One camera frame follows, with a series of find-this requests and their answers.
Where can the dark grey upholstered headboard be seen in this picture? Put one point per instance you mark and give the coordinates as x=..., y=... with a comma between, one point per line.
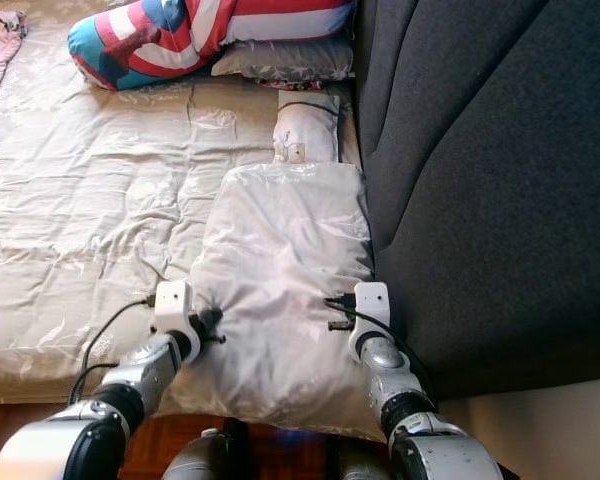
x=500, y=200

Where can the red white blue striped pillow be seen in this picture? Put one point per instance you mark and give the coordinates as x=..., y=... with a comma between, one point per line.
x=190, y=40

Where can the small white pillow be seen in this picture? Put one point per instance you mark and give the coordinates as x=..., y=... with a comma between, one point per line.
x=308, y=128

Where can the silver robot leg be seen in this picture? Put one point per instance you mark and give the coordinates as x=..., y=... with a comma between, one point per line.
x=210, y=460
x=350, y=465

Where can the silver left robot leg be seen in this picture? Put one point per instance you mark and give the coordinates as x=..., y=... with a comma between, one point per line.
x=210, y=460

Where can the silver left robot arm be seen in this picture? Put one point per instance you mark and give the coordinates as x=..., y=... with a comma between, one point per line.
x=120, y=410

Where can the large grey floral pillow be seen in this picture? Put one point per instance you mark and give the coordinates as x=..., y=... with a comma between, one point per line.
x=290, y=250

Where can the pink cartoon bear blanket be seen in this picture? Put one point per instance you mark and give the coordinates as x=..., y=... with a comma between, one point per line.
x=0, y=50

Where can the silver right robot leg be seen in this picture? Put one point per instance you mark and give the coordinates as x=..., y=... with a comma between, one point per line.
x=350, y=465

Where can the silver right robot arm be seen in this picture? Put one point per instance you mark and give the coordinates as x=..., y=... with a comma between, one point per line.
x=420, y=420

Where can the bed with grey floral sheet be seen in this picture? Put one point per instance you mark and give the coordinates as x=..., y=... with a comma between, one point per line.
x=90, y=220

